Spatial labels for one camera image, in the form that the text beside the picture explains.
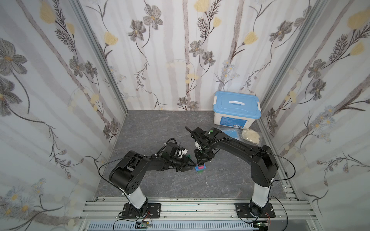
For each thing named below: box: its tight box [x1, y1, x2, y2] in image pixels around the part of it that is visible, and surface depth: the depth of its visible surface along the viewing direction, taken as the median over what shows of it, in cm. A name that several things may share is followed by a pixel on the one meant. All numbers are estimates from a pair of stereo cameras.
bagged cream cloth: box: [240, 128, 261, 145], surface depth 106 cm
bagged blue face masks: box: [218, 127, 244, 141], surface depth 110 cm
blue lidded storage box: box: [212, 90, 262, 129], surface depth 104 cm
